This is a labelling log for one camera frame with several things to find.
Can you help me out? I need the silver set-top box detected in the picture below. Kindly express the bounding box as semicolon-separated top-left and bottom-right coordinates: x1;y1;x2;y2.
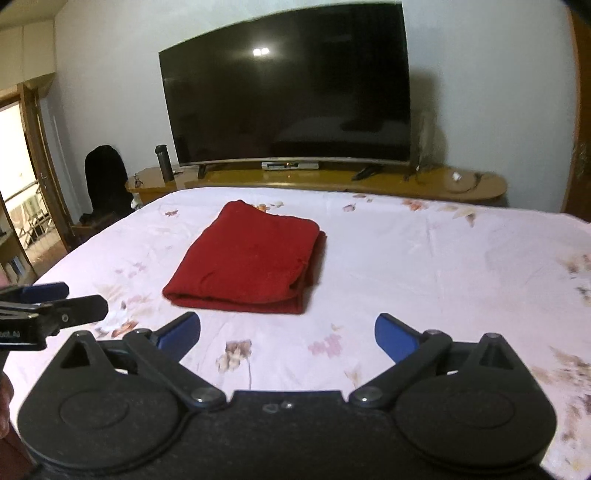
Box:
262;161;320;171

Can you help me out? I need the black flat screen television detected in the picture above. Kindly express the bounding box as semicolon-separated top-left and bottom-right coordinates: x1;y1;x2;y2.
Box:
158;2;413;182

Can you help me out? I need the red cloth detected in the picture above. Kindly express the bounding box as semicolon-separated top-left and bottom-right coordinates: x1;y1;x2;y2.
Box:
163;200;328;315

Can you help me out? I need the black thermos bottle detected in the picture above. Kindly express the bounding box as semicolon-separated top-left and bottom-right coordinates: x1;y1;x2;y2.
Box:
154;144;175;182

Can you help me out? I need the wooden television console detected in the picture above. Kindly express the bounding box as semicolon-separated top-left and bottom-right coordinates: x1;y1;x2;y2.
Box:
126;164;508;206

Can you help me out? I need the wooden stool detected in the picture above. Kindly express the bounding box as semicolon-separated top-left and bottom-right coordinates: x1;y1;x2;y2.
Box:
69;210;134;245

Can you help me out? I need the clear glass vase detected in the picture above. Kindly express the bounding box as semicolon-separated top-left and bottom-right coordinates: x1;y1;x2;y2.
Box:
413;111;440;169

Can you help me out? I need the wooden door frame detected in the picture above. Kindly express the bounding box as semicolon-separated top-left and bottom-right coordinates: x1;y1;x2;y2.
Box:
0;78;75;278

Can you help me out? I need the floral white bed sheet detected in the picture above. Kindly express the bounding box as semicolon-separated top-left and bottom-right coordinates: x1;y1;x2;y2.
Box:
0;186;591;467

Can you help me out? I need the metal door latch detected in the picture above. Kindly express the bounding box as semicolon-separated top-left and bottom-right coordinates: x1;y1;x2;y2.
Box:
573;142;591;182

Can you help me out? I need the brown wooden door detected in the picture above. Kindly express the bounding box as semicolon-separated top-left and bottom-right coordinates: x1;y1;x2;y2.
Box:
561;9;591;215

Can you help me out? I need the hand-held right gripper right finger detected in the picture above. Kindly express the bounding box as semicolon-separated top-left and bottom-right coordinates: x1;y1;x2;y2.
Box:
348;313;513;411

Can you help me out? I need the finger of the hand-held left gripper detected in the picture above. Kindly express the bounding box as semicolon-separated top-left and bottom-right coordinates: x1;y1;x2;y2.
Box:
34;294;110;334
0;282;70;305

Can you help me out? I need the white overhead cabinet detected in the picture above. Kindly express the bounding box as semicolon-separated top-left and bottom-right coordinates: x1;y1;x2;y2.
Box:
0;22;57;89

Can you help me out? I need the thin cable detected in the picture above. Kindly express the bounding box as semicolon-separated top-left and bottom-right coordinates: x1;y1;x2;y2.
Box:
442;168;496;193

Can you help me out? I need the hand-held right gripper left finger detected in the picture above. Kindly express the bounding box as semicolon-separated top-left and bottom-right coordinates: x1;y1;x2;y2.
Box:
60;311;227;411

